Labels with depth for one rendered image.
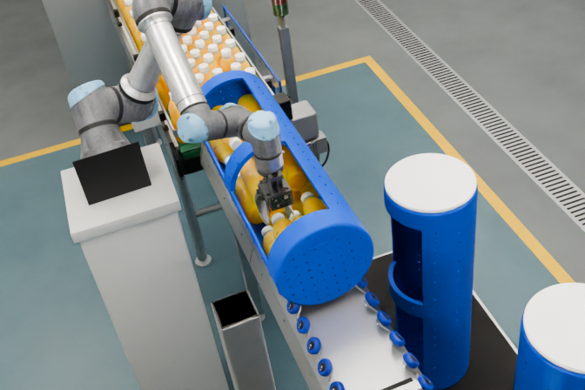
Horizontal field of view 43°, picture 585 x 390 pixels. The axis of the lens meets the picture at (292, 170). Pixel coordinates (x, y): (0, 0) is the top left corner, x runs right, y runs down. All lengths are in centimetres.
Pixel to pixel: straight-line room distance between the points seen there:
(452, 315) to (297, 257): 81
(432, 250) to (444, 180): 22
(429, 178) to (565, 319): 63
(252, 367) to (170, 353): 149
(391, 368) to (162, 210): 79
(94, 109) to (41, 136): 264
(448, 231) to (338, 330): 47
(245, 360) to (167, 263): 122
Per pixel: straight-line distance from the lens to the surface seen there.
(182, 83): 190
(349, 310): 210
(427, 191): 228
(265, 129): 185
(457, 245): 234
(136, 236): 226
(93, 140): 221
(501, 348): 302
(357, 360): 200
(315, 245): 193
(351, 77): 478
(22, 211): 433
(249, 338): 113
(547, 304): 200
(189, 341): 263
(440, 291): 246
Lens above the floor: 253
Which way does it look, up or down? 39 degrees down
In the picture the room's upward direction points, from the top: 9 degrees counter-clockwise
